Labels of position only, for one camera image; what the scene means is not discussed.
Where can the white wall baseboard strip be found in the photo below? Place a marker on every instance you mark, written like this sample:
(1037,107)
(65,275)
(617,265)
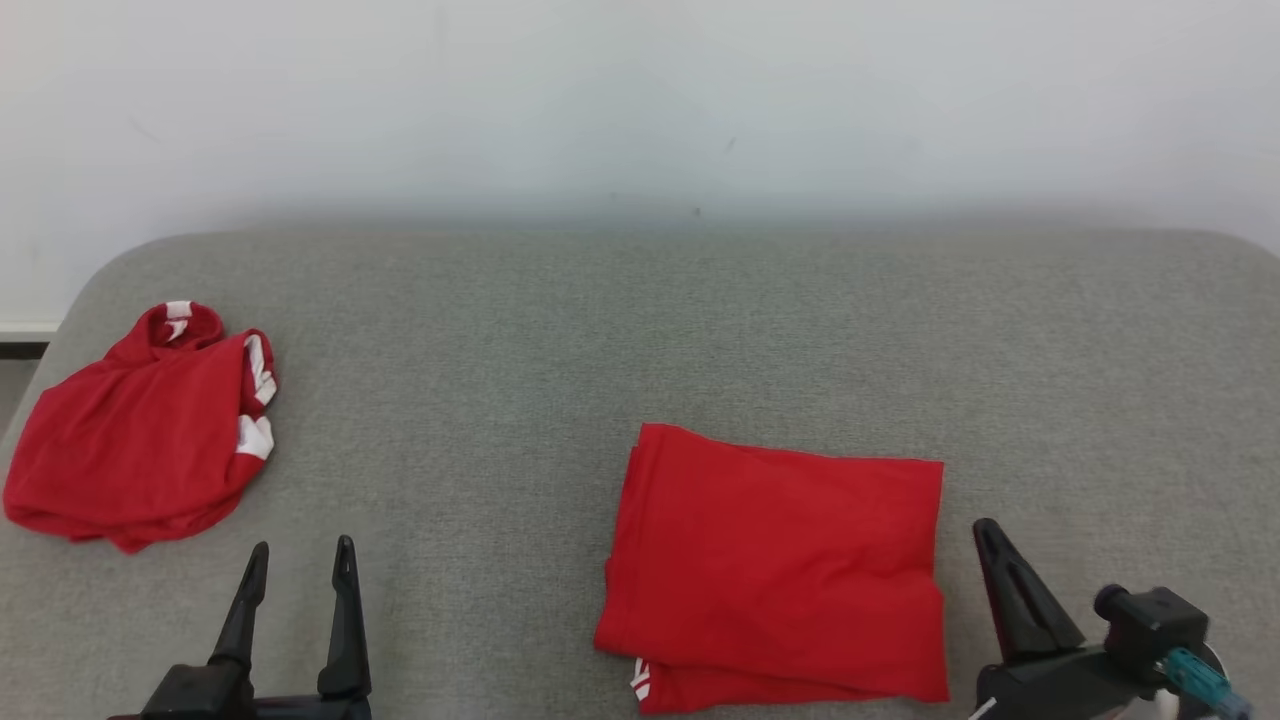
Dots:
(25,332)

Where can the red jersey with number print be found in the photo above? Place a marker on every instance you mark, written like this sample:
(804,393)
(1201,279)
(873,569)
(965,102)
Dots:
(780,560)

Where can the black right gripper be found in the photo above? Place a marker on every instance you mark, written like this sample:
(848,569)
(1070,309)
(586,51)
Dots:
(1050,690)

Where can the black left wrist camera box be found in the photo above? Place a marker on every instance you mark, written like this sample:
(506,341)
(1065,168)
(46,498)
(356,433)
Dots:
(195,695)

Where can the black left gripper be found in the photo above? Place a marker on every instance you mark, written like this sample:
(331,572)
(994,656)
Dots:
(320,709)

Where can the red garment with white trim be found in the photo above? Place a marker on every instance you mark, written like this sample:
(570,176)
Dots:
(130,440)

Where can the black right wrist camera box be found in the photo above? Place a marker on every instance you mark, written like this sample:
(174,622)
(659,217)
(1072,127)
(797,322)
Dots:
(1160,620)

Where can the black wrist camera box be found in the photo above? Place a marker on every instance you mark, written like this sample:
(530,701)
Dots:
(195,695)
(1160,620)

